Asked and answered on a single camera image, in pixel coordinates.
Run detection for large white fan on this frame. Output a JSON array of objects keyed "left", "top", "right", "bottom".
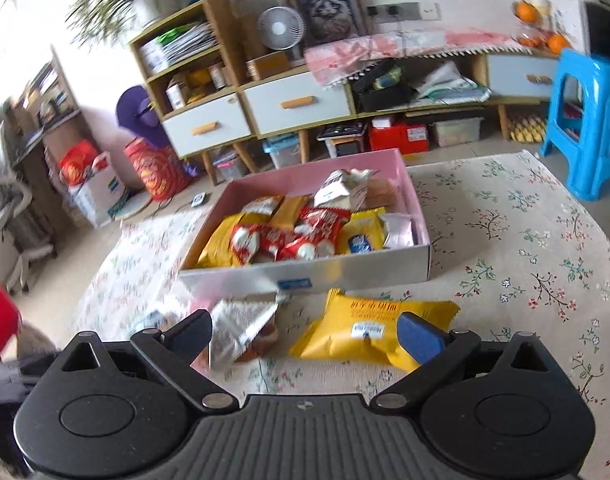
[{"left": 229, "top": 0, "right": 279, "bottom": 59}]

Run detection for white office chair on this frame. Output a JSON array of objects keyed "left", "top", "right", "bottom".
[{"left": 0, "top": 179, "right": 57, "bottom": 297}]

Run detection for stack of papers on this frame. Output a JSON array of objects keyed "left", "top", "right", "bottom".
[{"left": 139, "top": 21, "right": 217, "bottom": 74}]

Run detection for wooden bookcase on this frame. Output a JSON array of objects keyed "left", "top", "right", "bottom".
[{"left": 6, "top": 49, "right": 87, "bottom": 162}]

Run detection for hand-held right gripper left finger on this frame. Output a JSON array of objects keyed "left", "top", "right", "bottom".
[{"left": 60, "top": 309, "right": 239, "bottom": 412}]

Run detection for red snack packet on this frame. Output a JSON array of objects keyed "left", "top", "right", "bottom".
[
  {"left": 229, "top": 224, "right": 262, "bottom": 264},
  {"left": 259, "top": 224, "right": 308, "bottom": 262},
  {"left": 296, "top": 206, "right": 354, "bottom": 247}
]

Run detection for black bag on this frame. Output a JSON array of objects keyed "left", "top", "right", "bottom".
[{"left": 351, "top": 61, "right": 419, "bottom": 114}]

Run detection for blue plastic stool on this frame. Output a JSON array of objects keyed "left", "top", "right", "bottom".
[{"left": 537, "top": 48, "right": 610, "bottom": 202}]

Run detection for wall power outlets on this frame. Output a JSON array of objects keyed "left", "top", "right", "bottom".
[{"left": 366, "top": 2, "right": 442, "bottom": 22}]

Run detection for pink cardboard box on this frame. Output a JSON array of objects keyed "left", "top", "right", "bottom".
[{"left": 177, "top": 148, "right": 432, "bottom": 297}]

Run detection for red and gold gift bag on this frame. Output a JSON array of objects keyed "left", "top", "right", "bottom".
[{"left": 124, "top": 136, "right": 194, "bottom": 204}]

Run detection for white shopping bag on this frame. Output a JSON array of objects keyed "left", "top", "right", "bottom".
[{"left": 66, "top": 151, "right": 132, "bottom": 229}]

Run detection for blue-lidded storage box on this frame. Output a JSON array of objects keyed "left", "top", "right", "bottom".
[{"left": 261, "top": 131, "right": 304, "bottom": 169}]

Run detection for purple object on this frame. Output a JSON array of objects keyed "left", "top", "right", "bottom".
[{"left": 116, "top": 85, "right": 169, "bottom": 149}]

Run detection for red plastic bag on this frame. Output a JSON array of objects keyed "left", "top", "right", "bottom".
[{"left": 59, "top": 140, "right": 102, "bottom": 187}]

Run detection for white printed snack packet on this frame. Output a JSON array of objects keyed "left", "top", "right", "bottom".
[{"left": 312, "top": 168, "right": 377, "bottom": 211}]

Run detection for small white fan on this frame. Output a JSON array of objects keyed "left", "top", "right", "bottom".
[{"left": 257, "top": 6, "right": 306, "bottom": 64}]

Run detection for framed animal picture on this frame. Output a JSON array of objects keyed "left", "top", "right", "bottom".
[{"left": 278, "top": 0, "right": 369, "bottom": 52}]

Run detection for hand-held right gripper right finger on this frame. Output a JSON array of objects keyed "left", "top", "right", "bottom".
[{"left": 369, "top": 311, "right": 554, "bottom": 411}]

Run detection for low wooden cabinet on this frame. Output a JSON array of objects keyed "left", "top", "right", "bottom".
[{"left": 237, "top": 49, "right": 562, "bottom": 165}]

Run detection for clear storage box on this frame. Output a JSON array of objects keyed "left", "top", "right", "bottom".
[{"left": 429, "top": 116, "right": 486, "bottom": 149}]

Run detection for pale pink snack packet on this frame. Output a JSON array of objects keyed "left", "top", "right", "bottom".
[{"left": 381, "top": 211, "right": 417, "bottom": 251}]

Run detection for silver and white bread packet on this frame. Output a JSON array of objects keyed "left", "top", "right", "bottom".
[{"left": 206, "top": 298, "right": 282, "bottom": 370}]

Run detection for red storage box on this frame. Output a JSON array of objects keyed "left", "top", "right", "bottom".
[{"left": 366, "top": 121, "right": 431, "bottom": 157}]

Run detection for pink cloth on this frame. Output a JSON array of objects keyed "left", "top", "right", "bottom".
[{"left": 303, "top": 26, "right": 529, "bottom": 92}]

